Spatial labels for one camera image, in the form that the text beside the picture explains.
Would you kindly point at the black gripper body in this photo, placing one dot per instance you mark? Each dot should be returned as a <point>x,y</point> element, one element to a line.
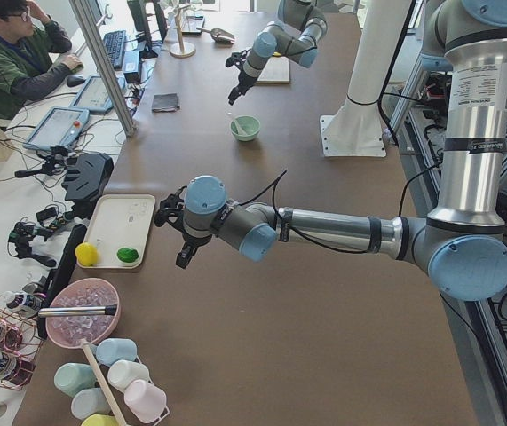
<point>245,81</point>
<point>190,241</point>

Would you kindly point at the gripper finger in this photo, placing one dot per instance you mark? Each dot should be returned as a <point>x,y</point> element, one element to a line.
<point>235,93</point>
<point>184,257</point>

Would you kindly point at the light green bowl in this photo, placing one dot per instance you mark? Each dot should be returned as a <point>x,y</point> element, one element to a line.
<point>250,123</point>

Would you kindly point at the white spoon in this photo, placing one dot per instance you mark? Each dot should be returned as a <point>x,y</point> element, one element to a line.
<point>239,129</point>

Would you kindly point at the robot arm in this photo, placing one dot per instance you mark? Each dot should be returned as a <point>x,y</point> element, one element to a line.
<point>459,244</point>
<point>294,35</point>

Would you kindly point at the pink bowl with ice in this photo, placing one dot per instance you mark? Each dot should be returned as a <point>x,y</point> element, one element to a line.
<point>68,332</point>

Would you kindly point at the wooden cutting board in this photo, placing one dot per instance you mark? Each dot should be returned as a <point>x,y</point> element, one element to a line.
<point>276,71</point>

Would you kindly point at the cream serving tray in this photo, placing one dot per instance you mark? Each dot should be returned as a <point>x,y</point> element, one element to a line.
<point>120,220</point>

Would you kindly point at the metal scoop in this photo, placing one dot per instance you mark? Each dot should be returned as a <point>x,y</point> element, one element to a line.
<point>219,35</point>

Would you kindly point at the green lime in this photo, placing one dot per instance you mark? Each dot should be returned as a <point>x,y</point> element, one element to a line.
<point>127,255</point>

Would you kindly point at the wooden mug tree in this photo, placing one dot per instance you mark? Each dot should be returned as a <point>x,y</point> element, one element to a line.
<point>182,49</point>

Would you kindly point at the grey folded cloth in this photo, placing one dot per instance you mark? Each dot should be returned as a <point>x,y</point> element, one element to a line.
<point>166,102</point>

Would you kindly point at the metal ice tongs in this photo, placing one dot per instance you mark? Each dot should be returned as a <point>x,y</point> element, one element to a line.
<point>53,312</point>

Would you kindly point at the yellow lemon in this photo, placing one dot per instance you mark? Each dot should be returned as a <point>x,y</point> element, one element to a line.
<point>86,254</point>

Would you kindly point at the black monitor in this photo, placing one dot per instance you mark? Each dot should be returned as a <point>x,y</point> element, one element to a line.
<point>148,47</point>

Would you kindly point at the black keyboard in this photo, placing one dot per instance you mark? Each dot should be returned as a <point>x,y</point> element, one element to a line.
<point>114,43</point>

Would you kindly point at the lower teach pendant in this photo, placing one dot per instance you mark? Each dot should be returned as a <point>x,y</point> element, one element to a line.
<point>60,127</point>

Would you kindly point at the teach pendant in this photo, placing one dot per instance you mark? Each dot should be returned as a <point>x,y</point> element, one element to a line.
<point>60,127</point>
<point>93,96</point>

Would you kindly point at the upper teach pendant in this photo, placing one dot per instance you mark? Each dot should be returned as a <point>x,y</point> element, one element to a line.
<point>93,96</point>

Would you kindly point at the pastel cup rack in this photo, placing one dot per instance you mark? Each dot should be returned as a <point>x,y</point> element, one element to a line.
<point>113,364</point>

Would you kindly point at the person in green jacket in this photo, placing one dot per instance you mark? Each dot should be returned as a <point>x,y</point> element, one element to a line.
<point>35,55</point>

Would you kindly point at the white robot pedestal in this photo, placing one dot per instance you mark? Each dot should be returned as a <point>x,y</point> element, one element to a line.
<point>356,129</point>

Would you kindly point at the aluminium frame post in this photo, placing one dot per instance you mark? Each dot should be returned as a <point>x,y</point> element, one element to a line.
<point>85,19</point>

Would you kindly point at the copper wire bottle rack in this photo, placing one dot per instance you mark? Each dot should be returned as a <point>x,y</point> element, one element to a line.
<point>19,345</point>

